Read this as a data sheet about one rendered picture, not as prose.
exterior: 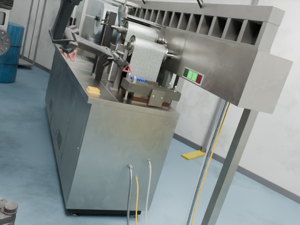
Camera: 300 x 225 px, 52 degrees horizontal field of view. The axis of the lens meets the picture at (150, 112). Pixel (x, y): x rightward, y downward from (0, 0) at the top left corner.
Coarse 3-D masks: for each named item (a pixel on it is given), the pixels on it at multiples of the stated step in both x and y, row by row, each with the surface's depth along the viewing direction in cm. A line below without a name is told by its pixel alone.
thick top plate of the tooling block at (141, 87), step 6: (126, 84) 207; (132, 84) 204; (138, 84) 205; (144, 84) 213; (150, 84) 219; (126, 90) 206; (132, 90) 205; (138, 90) 207; (144, 90) 208; (150, 90) 210; (162, 90) 213; (168, 90) 217; (168, 96) 217; (174, 96) 218; (180, 96) 220
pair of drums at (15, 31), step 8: (8, 24) 463; (16, 24) 496; (8, 32) 462; (16, 32) 471; (16, 40) 476; (16, 48) 481; (0, 56) 468; (8, 56) 475; (16, 56) 488; (0, 64) 472; (8, 64) 479; (16, 64) 494; (0, 72) 476; (8, 72) 485; (16, 72) 506; (0, 80) 480; (8, 80) 490
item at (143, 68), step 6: (132, 54) 217; (132, 60) 219; (138, 60) 221; (144, 60) 222; (150, 60) 224; (156, 60) 225; (132, 66) 220; (138, 66) 222; (144, 66) 224; (150, 66) 225; (156, 66) 227; (132, 72) 222; (138, 72) 224; (144, 72) 225; (150, 72) 227; (156, 72) 229; (144, 78) 227; (150, 78) 229; (156, 78) 230
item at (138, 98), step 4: (132, 92) 211; (128, 96) 217; (132, 96) 210; (136, 96) 209; (140, 96) 210; (144, 96) 212; (148, 96) 212; (132, 100) 209; (136, 100) 210; (140, 100) 211; (144, 100) 212; (164, 100) 219; (168, 100) 219; (164, 104) 219; (168, 104) 220
